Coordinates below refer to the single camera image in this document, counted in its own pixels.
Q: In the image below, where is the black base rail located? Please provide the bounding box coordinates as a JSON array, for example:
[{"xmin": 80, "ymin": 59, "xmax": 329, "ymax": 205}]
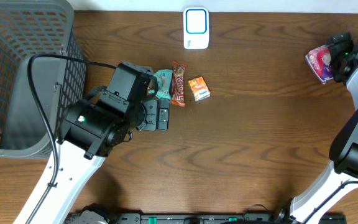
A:
[{"xmin": 63, "ymin": 211, "xmax": 347, "ymax": 224}]

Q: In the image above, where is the small orange snack box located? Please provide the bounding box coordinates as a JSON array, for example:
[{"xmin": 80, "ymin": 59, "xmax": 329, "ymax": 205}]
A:
[{"xmin": 188, "ymin": 77, "xmax": 211, "ymax": 101}]

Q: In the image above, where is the grey plastic basket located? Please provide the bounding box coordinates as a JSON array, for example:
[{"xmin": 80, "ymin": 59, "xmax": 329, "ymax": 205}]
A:
[{"xmin": 0, "ymin": 0, "xmax": 86, "ymax": 159}]

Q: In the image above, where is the teal snack wrapper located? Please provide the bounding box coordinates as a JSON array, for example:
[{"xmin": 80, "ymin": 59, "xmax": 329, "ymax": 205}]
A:
[{"xmin": 154, "ymin": 69, "xmax": 173, "ymax": 100}]

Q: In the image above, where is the red orange snack bar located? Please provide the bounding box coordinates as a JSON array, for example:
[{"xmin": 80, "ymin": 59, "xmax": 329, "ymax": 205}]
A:
[{"xmin": 170, "ymin": 60, "xmax": 186, "ymax": 107}]

